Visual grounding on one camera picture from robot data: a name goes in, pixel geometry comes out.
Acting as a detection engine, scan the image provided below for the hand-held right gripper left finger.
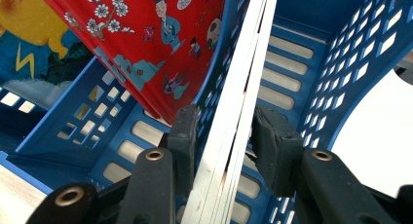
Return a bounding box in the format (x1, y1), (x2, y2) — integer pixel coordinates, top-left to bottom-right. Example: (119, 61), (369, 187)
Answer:
(116, 103), (202, 224)

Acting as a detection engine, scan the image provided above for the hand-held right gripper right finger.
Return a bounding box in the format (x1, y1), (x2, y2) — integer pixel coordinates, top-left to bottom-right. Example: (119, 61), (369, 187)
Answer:
(250, 105), (399, 224)

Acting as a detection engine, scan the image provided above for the white picture book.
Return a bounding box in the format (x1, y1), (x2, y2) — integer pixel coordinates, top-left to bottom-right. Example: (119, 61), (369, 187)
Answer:
(179, 0), (281, 224)

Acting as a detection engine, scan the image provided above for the red picture book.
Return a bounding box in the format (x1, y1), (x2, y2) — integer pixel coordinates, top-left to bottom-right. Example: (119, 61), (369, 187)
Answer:
(35, 0), (228, 125)

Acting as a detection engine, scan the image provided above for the blue plastic file rack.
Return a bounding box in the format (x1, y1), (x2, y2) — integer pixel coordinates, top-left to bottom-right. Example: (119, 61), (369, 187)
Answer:
(0, 0), (413, 224)

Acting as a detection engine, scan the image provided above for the blue cartoon picture book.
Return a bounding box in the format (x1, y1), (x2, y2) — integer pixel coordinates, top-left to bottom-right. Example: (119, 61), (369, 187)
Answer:
(0, 0), (96, 110)

